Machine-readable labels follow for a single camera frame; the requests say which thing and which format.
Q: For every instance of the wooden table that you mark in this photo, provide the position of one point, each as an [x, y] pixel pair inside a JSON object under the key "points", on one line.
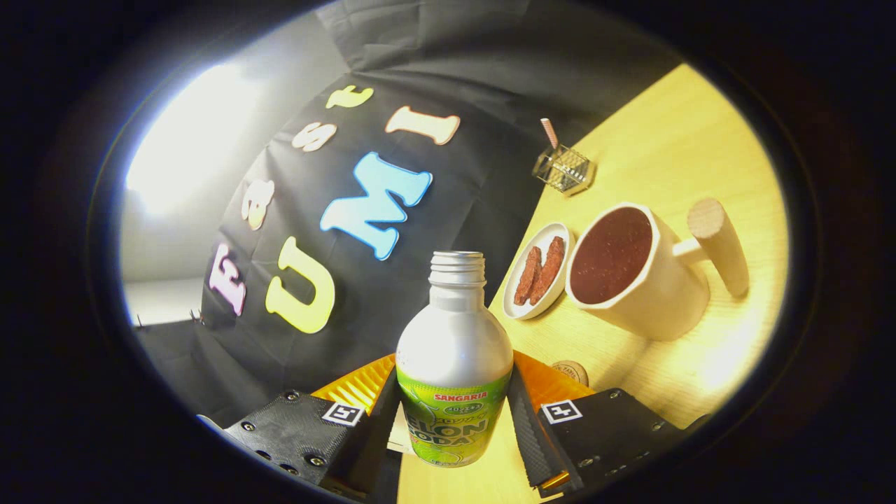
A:
{"points": [[700, 140]]}

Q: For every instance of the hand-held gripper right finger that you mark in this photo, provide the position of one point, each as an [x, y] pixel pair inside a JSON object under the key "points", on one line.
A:
{"points": [[609, 427]]}

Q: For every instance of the reddish meat slice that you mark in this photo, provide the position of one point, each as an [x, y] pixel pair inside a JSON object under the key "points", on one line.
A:
{"points": [[549, 269], [527, 276]]}

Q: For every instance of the round cork coaster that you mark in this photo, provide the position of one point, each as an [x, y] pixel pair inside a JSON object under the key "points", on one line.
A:
{"points": [[570, 371]]}

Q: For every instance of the white round plate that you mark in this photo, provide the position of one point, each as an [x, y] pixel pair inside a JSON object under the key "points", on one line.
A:
{"points": [[544, 241]]}

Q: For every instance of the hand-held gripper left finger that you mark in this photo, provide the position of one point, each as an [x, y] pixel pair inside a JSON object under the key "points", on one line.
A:
{"points": [[297, 434]]}

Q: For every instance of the pink checked straw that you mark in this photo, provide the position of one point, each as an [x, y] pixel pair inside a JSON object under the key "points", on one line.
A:
{"points": [[549, 133]]}

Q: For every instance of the silver juice bottle green label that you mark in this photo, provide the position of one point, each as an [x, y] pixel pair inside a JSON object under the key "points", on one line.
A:
{"points": [[453, 350]]}

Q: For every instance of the black backdrop cloth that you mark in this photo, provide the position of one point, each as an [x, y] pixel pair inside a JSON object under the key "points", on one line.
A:
{"points": [[448, 70]]}

